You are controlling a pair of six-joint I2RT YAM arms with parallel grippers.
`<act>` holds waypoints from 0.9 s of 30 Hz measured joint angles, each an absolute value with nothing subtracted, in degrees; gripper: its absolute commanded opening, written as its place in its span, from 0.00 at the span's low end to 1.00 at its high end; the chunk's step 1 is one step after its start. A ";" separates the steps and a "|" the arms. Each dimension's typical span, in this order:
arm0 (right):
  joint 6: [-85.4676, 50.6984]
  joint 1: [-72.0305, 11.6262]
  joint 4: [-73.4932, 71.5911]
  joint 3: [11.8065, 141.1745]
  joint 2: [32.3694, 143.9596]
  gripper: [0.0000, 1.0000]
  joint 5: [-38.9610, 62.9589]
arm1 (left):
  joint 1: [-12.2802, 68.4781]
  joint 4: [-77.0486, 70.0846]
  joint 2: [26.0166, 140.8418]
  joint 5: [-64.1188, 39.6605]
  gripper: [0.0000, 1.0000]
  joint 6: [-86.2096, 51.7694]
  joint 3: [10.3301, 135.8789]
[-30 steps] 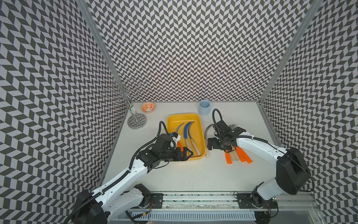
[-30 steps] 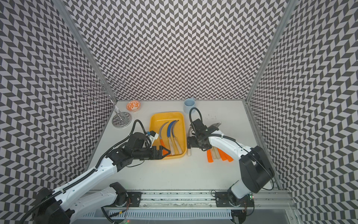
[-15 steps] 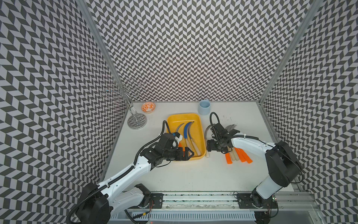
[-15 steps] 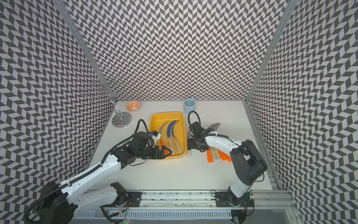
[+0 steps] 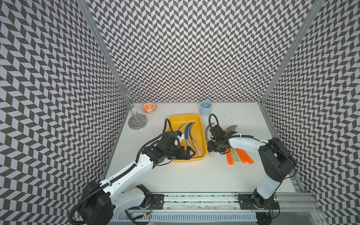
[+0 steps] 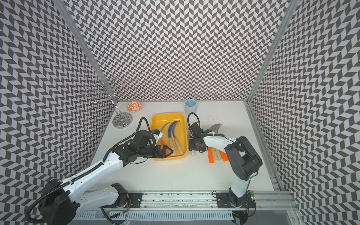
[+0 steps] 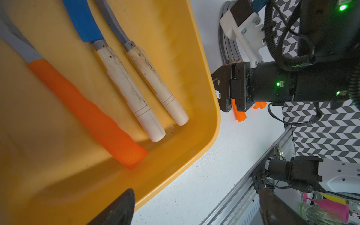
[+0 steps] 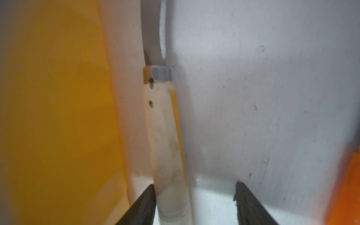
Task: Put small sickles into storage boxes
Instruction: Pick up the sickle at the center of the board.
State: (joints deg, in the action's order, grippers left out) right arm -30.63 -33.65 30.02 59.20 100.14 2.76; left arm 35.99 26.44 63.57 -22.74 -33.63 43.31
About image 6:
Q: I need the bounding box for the orange patterned small dish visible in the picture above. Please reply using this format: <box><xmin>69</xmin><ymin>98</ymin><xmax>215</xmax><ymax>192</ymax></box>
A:
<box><xmin>127</xmin><ymin>101</ymin><xmax>142</xmax><ymax>113</ymax></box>

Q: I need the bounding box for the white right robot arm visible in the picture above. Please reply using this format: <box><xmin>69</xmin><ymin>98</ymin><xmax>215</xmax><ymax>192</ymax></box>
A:
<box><xmin>188</xmin><ymin>123</ymin><xmax>263</xmax><ymax>208</ymax></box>

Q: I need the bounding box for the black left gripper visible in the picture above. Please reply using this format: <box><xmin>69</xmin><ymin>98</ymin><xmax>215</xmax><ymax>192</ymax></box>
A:
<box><xmin>138</xmin><ymin>145</ymin><xmax>174</xmax><ymax>159</ymax></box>

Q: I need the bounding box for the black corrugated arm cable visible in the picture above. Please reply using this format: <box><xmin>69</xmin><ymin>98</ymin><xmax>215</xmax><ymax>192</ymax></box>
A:
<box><xmin>25</xmin><ymin>116</ymin><xmax>155</xmax><ymax>223</ymax></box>

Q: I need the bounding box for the left aluminium corner post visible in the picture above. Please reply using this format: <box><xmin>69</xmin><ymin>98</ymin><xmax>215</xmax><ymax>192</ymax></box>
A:
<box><xmin>53</xmin><ymin>0</ymin><xmax>118</xmax><ymax>104</ymax></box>

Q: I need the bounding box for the light blue ceramic mug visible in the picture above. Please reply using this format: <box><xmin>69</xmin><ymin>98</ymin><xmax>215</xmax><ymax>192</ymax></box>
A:
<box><xmin>184</xmin><ymin>98</ymin><xmax>197</xmax><ymax>114</ymax></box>

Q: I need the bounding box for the yellow plastic storage tray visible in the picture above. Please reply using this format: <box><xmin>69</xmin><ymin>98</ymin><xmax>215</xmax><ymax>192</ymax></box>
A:
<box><xmin>151</xmin><ymin>112</ymin><xmax>188</xmax><ymax>161</ymax></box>

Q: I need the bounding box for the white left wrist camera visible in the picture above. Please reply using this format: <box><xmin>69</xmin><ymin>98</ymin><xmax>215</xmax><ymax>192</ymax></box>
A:
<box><xmin>151</xmin><ymin>129</ymin><xmax>163</xmax><ymax>141</ymax></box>

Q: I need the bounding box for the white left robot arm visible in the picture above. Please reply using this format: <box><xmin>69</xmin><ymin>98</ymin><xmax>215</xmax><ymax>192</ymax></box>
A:
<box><xmin>25</xmin><ymin>130</ymin><xmax>174</xmax><ymax>225</ymax></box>

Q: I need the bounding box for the aluminium corner frame post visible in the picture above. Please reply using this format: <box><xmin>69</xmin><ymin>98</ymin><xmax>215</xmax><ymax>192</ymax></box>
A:
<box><xmin>247</xmin><ymin>0</ymin><xmax>301</xmax><ymax>103</ymax></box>

